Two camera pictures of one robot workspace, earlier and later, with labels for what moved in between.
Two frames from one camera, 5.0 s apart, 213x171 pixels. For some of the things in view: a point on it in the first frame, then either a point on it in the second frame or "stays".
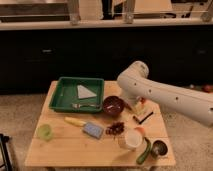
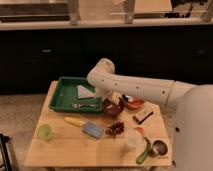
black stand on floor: x=7 y=166 stays
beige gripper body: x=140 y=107 -> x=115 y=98
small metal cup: x=158 y=149 stays
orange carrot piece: x=140 y=129 stays
